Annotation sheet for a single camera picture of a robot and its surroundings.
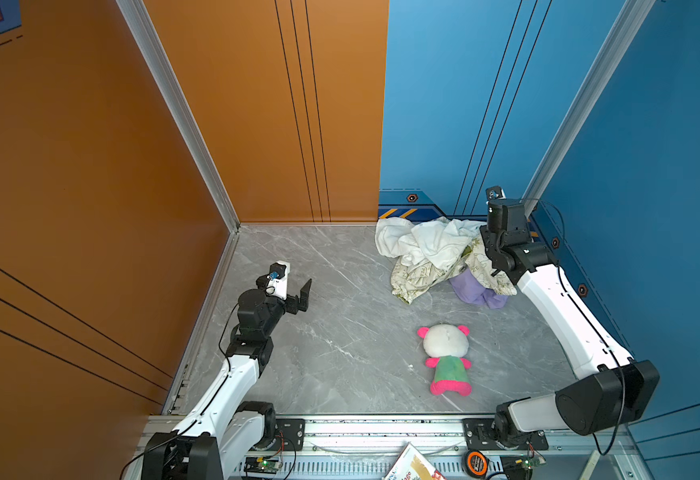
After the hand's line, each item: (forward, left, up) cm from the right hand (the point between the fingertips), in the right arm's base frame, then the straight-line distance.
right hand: (506, 221), depth 76 cm
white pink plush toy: (-21, +14, -27) cm, 37 cm away
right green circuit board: (-48, -2, -33) cm, 58 cm away
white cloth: (+9, +13, -18) cm, 24 cm away
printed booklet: (-48, +27, -29) cm, 63 cm away
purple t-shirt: (-5, +5, -24) cm, 25 cm away
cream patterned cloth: (+2, +22, -29) cm, 37 cm away
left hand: (-7, +56, -12) cm, 58 cm away
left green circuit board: (-48, +62, -33) cm, 85 cm away
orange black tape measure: (-48, +12, -29) cm, 58 cm away
